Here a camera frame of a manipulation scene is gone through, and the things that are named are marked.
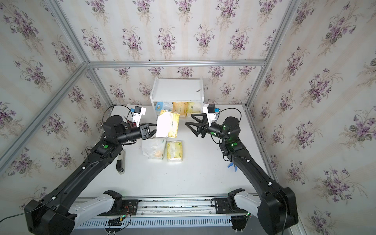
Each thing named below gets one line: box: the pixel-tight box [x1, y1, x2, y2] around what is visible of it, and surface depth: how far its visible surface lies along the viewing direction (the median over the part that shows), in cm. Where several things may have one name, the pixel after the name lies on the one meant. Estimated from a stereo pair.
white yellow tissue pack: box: [156, 110, 181, 139], surface depth 67 cm
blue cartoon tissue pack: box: [155, 101, 164, 112], surface depth 92 cm
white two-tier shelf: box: [149, 75, 205, 121], surface depth 85 cm
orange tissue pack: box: [171, 101, 188, 117], surface depth 95 cm
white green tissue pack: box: [141, 137, 166, 161], surface depth 92 cm
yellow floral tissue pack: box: [166, 140, 183, 163], surface depth 91 cm
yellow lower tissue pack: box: [186, 101, 202, 116], surface depth 95 cm
